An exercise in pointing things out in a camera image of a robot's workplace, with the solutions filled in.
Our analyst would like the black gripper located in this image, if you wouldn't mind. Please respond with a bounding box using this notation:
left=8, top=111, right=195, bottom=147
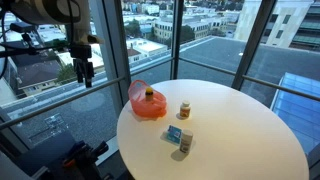
left=70, top=44, right=94, bottom=88

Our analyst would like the white container with yellow label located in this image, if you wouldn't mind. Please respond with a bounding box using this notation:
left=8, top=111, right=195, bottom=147
left=179, top=101, right=191, bottom=118

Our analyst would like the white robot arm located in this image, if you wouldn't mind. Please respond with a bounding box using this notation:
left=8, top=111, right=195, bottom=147
left=0, top=0, right=103, bottom=88

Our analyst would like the orange plastic bag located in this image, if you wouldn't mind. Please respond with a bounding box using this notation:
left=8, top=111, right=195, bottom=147
left=128, top=80, right=167, bottom=118

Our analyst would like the tall white cylindrical container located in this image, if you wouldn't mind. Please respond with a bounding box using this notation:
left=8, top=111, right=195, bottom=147
left=179, top=129, right=193, bottom=154

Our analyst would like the dark bottle with yellow cap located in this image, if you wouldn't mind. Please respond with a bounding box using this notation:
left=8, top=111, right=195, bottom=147
left=145, top=87, right=154, bottom=101

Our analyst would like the black and orange clamp equipment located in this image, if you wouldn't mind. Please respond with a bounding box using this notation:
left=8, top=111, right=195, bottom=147
left=48, top=141, right=109, bottom=180

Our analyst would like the small blue and white box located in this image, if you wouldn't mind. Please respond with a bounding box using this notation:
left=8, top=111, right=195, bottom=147
left=166, top=125, right=182, bottom=144

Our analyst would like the round white table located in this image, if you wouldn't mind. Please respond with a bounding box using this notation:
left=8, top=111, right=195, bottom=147
left=117, top=79, right=309, bottom=180

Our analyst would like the black camera on stand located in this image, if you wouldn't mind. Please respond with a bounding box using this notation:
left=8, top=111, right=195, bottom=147
left=0, top=22, right=37, bottom=57

